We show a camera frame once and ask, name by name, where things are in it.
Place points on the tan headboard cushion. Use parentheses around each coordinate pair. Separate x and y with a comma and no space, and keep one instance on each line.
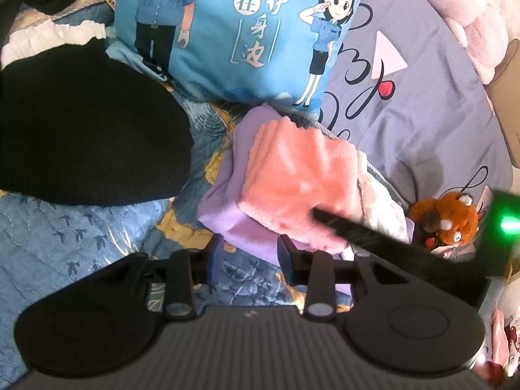
(504,93)

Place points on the folded purple garment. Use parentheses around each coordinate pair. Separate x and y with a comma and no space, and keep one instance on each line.
(218,209)

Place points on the grey-blue printed duvet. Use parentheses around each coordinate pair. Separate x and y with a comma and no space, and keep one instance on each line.
(404,91)

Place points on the folded white garment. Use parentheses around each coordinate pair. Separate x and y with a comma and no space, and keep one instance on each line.
(373,206)

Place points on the pink fleece towel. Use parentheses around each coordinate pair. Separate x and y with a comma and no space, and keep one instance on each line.
(292,170)

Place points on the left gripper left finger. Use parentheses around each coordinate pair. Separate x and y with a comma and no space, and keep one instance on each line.
(185,269)

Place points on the blue floral quilt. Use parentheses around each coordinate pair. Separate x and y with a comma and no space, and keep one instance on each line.
(46,246)

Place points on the pale pink garment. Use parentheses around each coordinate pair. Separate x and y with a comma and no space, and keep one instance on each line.
(459,251)

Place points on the blue cartoon police pillow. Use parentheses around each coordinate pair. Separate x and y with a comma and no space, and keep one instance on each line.
(279,52)

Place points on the pink plush toy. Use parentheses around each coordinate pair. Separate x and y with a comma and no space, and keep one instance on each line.
(484,28)

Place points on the red panda plush toy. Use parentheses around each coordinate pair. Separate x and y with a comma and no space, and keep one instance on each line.
(426,219)

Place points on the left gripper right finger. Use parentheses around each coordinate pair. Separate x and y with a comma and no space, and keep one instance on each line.
(315,270)

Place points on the black garment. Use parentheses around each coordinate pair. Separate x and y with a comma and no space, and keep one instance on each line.
(78,127)

